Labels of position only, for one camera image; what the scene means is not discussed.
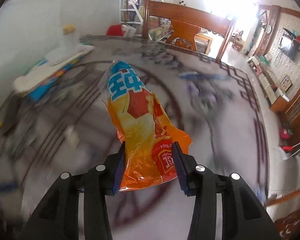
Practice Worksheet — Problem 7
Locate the orange snack bag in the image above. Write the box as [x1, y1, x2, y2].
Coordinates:
[98, 60, 192, 191]

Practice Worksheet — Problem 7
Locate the low TV cabinet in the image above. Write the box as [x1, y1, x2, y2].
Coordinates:
[247, 56, 289, 113]

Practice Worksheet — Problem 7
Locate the wooden bench chair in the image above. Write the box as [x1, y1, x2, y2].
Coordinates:
[142, 0, 236, 61]

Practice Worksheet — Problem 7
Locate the white bookshelf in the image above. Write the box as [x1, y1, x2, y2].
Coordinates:
[119, 0, 145, 38]

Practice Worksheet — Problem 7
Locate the wall mounted television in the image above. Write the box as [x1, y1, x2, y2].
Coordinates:
[279, 28, 300, 61]

